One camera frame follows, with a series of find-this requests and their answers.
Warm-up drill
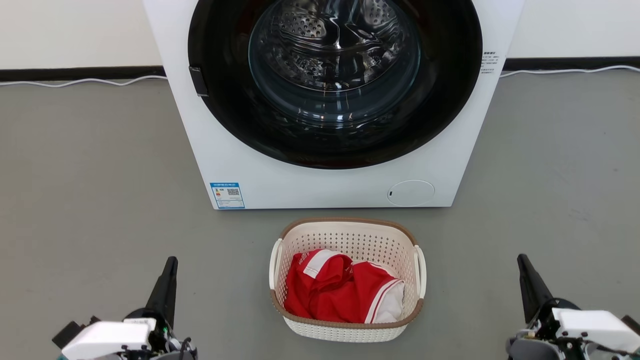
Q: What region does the white perforated laundry basket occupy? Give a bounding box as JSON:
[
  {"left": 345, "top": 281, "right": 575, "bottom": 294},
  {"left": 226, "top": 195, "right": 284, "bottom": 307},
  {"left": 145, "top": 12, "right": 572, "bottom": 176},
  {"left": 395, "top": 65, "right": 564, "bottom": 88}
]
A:
[{"left": 269, "top": 217, "right": 427, "bottom": 343}]

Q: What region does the blue energy label sticker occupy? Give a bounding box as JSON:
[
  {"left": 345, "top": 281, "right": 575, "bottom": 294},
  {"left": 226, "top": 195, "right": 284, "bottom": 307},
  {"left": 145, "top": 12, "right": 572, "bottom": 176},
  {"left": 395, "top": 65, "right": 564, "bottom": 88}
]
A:
[{"left": 209, "top": 182, "right": 246, "bottom": 210}]

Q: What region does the white floor cable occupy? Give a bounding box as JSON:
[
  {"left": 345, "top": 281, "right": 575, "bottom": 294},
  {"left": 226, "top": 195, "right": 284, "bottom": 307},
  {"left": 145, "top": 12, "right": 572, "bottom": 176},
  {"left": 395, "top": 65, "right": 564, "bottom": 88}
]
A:
[
  {"left": 0, "top": 74, "right": 168, "bottom": 89},
  {"left": 499, "top": 65, "right": 640, "bottom": 79}
]

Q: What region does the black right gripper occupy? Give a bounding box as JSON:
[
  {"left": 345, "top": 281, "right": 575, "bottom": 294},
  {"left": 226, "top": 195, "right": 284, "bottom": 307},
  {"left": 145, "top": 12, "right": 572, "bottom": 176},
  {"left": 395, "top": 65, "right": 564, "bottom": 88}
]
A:
[{"left": 517, "top": 254, "right": 581, "bottom": 341}]

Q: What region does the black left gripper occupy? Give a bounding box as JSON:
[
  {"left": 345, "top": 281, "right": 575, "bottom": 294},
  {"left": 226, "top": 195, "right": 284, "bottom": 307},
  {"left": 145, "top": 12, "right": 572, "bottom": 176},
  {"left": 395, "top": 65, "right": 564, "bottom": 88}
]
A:
[{"left": 124, "top": 256, "right": 179, "bottom": 354}]

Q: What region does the round black glass washer door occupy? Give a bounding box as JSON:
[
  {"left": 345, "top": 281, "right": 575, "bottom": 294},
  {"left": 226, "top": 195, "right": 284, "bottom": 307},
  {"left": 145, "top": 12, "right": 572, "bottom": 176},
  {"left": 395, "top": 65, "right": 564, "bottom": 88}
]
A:
[{"left": 187, "top": 0, "right": 484, "bottom": 170}]

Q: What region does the grey door latch handle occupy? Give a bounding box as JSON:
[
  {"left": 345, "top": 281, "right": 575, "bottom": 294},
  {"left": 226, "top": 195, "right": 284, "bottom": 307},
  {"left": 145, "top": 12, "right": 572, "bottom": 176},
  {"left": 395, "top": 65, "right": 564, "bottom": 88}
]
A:
[{"left": 188, "top": 66, "right": 209, "bottom": 98}]

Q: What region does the red and white garment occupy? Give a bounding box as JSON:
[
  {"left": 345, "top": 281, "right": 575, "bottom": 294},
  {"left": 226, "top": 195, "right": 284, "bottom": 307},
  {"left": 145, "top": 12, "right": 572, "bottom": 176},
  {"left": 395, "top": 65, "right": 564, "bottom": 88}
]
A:
[{"left": 283, "top": 249, "right": 406, "bottom": 324}]

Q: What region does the round white filter cover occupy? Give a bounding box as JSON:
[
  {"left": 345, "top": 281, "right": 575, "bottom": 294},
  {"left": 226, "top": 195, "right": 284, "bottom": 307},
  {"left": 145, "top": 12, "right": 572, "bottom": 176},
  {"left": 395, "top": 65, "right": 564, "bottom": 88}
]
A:
[{"left": 386, "top": 179, "right": 436, "bottom": 207}]

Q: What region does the white front-load washing machine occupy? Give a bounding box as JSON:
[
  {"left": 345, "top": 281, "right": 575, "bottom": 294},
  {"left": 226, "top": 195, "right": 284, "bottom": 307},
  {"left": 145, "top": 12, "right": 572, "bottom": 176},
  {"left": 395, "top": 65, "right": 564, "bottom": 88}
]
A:
[{"left": 142, "top": 0, "right": 526, "bottom": 211}]

